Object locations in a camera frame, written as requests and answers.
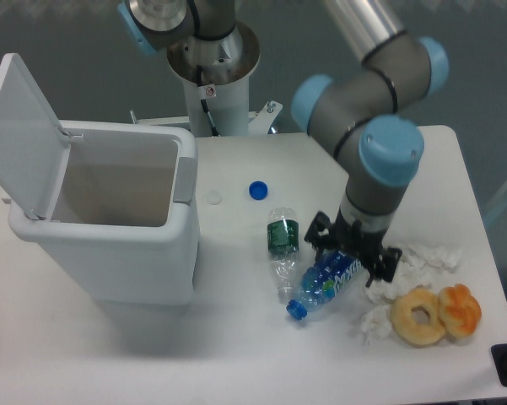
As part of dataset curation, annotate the blue bottle cap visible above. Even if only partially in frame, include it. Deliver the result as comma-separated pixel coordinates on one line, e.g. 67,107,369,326
248,181,268,201

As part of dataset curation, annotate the black cable on pedestal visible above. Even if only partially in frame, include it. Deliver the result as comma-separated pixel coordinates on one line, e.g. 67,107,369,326
195,65,220,138

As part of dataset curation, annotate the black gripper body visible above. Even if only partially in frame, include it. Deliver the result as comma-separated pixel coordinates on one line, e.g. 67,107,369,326
332,214,386,266

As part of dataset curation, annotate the clear bottle with green label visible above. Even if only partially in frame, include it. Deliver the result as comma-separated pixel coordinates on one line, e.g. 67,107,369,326
267,207,299,304

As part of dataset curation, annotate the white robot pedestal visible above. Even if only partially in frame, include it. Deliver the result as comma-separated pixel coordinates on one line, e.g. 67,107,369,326
165,21,262,138

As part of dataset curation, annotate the orange glazed pastry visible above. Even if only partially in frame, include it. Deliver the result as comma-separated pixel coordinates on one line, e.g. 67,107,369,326
438,283,482,338

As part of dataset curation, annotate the large crumpled white tissue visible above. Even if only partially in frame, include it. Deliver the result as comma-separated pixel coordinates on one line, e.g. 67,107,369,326
364,243,462,304

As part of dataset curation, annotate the blue plastic bottle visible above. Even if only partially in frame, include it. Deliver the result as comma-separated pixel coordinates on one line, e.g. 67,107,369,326
286,251,363,321

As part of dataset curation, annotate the small crumpled white tissue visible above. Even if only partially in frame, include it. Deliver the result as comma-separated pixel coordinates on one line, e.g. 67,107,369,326
358,305,393,345

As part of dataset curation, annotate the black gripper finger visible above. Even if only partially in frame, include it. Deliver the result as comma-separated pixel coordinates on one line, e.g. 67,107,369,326
305,211,336,260
364,246,402,288

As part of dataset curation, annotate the white bracket with bolt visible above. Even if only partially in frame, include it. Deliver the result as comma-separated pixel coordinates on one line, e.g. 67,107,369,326
248,100,283,136

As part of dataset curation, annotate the plain ring donut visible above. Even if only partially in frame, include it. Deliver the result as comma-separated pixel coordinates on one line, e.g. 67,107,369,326
390,288,446,347

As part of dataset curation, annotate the white bottle cap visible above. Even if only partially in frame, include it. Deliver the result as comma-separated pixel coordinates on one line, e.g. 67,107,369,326
206,190,223,206

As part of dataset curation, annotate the white trash bin lid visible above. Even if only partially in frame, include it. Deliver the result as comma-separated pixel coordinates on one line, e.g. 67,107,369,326
0,53,83,220

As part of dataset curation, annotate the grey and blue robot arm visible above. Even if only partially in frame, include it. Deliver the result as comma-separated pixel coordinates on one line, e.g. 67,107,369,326
118,1,449,282

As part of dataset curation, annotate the white trash bin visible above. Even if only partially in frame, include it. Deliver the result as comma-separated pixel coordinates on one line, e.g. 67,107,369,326
8,121,200,305

